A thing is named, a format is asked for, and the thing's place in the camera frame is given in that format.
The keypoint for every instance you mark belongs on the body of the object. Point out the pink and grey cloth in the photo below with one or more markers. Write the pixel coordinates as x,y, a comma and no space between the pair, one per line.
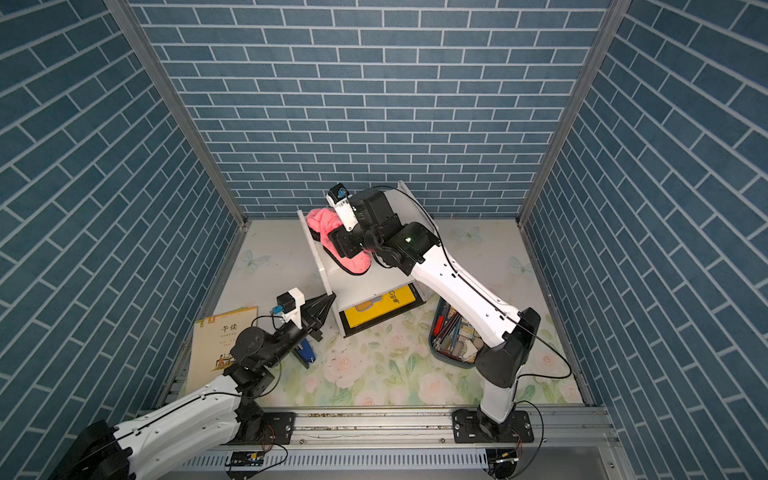
327,228

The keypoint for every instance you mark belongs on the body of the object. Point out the circuit board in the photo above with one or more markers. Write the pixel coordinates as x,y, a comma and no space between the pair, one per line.
245,459
501,463

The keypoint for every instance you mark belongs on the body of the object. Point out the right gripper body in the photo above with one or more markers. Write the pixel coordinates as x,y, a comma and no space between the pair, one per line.
352,243

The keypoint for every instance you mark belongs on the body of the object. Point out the white two-tier bookshelf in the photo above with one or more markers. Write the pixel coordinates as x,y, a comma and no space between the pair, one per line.
372,282

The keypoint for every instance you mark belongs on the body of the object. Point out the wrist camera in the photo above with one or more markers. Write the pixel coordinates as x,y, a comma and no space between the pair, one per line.
289,306
338,197

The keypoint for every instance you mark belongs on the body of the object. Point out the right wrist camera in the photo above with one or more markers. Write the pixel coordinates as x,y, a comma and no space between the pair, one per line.
338,197

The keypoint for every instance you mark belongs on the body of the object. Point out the teal storage basket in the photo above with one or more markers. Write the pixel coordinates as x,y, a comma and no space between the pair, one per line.
452,339

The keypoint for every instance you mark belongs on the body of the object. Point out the blue stapler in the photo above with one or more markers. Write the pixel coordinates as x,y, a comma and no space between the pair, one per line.
304,353

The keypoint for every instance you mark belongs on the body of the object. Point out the beige textbook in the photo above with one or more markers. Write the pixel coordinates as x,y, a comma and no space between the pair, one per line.
212,339

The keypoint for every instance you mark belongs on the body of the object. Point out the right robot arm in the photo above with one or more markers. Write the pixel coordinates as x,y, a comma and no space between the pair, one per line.
507,332

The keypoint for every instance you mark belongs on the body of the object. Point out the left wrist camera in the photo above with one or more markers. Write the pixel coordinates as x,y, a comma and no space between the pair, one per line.
289,306

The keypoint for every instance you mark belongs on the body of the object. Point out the yellow book under shelf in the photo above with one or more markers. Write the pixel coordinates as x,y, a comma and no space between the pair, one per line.
369,313

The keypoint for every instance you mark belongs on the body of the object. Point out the right circuit board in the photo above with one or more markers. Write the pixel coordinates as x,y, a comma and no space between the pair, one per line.
501,463

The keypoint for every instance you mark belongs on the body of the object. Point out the left circuit board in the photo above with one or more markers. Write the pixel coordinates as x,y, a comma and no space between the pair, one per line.
245,459

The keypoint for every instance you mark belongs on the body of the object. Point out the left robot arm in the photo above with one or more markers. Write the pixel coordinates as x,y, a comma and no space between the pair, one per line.
224,409

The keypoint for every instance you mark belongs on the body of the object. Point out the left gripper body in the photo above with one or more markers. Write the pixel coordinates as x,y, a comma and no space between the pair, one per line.
289,340

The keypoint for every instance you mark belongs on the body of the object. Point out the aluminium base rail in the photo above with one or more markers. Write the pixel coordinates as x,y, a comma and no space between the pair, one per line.
553,442

